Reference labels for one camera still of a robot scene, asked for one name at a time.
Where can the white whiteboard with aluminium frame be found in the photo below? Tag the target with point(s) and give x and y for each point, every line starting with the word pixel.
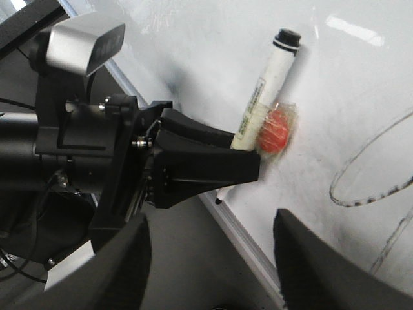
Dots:
pixel 328 85

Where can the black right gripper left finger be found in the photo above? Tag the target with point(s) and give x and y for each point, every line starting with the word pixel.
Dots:
pixel 115 278

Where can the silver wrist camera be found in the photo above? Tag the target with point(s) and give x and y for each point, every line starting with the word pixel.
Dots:
pixel 79 45

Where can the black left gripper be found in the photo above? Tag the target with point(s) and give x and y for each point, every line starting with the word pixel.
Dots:
pixel 104 149

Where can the red round magnet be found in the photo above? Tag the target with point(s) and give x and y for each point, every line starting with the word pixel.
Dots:
pixel 276 131

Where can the white black whiteboard marker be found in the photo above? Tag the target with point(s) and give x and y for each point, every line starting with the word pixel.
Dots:
pixel 285 46

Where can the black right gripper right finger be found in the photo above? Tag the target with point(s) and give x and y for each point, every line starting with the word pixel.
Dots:
pixel 313 275

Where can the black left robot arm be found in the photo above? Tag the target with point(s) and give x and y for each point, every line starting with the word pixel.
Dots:
pixel 36 217

